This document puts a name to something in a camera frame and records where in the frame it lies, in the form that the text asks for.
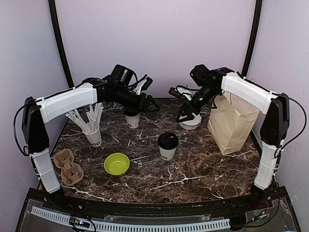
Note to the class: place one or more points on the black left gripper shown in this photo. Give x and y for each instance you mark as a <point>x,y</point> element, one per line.
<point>145,108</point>

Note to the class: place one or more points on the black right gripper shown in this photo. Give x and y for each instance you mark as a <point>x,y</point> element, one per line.
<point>185,108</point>

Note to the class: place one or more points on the white paper coffee cup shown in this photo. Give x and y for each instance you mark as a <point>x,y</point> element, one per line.
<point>133,121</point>

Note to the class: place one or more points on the black plastic cup lid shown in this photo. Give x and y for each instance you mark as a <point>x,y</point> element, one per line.
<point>168,141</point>

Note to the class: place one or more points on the brown paper takeout bag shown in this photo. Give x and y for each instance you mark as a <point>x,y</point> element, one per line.
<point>231,122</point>

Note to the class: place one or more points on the brown cardboard cup carrier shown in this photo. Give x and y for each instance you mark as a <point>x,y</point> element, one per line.
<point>71,172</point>

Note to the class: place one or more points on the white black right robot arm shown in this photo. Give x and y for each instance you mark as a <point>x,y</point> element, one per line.
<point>274,107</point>

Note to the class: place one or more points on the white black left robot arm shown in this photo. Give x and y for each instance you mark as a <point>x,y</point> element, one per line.
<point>38,113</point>

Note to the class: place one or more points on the white scalloped ceramic bowl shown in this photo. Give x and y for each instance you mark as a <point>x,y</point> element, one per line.
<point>192,124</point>

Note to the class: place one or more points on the bundle of white wrapped straws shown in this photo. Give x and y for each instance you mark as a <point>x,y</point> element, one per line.
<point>90,124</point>

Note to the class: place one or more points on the white cup holding straws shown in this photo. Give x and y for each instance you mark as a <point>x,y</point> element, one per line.
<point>94,138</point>

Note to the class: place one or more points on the lime green bowl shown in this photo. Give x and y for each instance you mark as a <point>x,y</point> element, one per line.
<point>117,164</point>

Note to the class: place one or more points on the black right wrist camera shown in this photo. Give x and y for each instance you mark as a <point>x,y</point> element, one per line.
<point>201,75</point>

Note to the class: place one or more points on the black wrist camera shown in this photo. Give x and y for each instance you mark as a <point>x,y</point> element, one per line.
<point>122,74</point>
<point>201,75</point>

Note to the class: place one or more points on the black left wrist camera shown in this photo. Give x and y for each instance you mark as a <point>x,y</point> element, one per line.
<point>122,74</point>

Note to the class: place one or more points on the black front table rail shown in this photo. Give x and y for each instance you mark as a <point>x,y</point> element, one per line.
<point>227,208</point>

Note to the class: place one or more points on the white slotted cable duct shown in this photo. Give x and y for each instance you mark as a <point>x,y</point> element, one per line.
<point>131,224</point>

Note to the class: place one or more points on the black corner frame post right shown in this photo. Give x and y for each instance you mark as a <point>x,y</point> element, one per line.
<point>253,36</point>

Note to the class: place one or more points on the black corner frame post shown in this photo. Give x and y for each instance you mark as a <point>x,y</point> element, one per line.
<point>253,36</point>
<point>55,19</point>

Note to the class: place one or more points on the black corner frame post left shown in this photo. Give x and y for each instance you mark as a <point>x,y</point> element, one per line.
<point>55,19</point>

